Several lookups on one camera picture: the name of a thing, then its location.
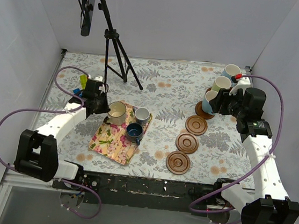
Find cream enamel mug dark rim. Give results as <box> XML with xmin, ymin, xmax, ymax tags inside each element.
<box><xmin>104</xmin><ymin>102</ymin><xmax>127</xmax><ymax>126</ymax></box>

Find white mug green handle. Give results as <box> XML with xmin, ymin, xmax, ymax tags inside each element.
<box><xmin>212</xmin><ymin>76</ymin><xmax>232</xmax><ymax>92</ymax></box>

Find white mug blue handle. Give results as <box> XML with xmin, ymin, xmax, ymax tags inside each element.
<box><xmin>202</xmin><ymin>90</ymin><xmax>218</xmax><ymax>115</ymax></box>

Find white mug light blue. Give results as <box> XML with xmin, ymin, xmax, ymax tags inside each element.
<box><xmin>222</xmin><ymin>64</ymin><xmax>241</xmax><ymax>80</ymax></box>

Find brown wooden coaster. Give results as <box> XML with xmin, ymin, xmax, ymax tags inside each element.
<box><xmin>185</xmin><ymin>115</ymin><xmax>208</xmax><ymax>135</ymax></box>
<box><xmin>176</xmin><ymin>132</ymin><xmax>199</xmax><ymax>154</ymax></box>
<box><xmin>195</xmin><ymin>101</ymin><xmax>214</xmax><ymax>120</ymax></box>
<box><xmin>166</xmin><ymin>151</ymin><xmax>191</xmax><ymax>175</ymax></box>

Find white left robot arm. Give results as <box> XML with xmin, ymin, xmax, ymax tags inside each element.
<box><xmin>14</xmin><ymin>76</ymin><xmax>109</xmax><ymax>190</ymax></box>

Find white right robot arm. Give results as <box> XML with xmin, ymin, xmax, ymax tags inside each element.
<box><xmin>209</xmin><ymin>87</ymin><xmax>299</xmax><ymax>224</ymax></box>

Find small grey patterned cup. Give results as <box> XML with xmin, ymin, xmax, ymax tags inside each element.
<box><xmin>134</xmin><ymin>107</ymin><xmax>150</xmax><ymax>126</ymax></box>

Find colourful toy blocks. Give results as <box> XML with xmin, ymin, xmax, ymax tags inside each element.
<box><xmin>73</xmin><ymin>75</ymin><xmax>88</xmax><ymax>94</ymax></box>

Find floral serving tray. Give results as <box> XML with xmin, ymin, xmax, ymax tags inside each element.
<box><xmin>88</xmin><ymin>102</ymin><xmax>153</xmax><ymax>165</ymax></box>

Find black tripod stand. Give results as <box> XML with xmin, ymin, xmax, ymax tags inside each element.
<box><xmin>98</xmin><ymin>0</ymin><xmax>143</xmax><ymax>90</ymax></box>

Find dark blue mug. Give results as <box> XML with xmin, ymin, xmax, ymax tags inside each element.
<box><xmin>125</xmin><ymin>123</ymin><xmax>144</xmax><ymax>146</ymax></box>

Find floral table cloth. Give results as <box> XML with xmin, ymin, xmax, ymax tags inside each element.
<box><xmin>21</xmin><ymin>44</ymin><xmax>283</xmax><ymax>193</ymax></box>

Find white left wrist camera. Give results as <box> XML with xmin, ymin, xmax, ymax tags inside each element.
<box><xmin>93</xmin><ymin>76</ymin><xmax>104</xmax><ymax>83</ymax></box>

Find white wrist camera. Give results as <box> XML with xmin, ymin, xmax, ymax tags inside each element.
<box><xmin>229</xmin><ymin>74</ymin><xmax>251</xmax><ymax>96</ymax></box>
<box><xmin>93</xmin><ymin>76</ymin><xmax>104</xmax><ymax>83</ymax></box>

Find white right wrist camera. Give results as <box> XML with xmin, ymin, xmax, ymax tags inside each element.
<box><xmin>229</xmin><ymin>74</ymin><xmax>251</xmax><ymax>96</ymax></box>

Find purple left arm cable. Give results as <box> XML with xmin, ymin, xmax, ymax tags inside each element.
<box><xmin>0</xmin><ymin>58</ymin><xmax>117</xmax><ymax>221</ymax></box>

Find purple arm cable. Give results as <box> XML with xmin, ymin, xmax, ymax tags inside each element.
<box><xmin>0</xmin><ymin>58</ymin><xmax>117</xmax><ymax>221</ymax></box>
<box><xmin>187</xmin><ymin>69</ymin><xmax>288</xmax><ymax>224</ymax></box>

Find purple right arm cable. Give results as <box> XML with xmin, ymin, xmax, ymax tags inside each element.
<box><xmin>187</xmin><ymin>69</ymin><xmax>288</xmax><ymax>224</ymax></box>

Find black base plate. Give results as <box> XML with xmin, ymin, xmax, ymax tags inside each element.
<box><xmin>50</xmin><ymin>166</ymin><xmax>246</xmax><ymax>223</ymax></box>

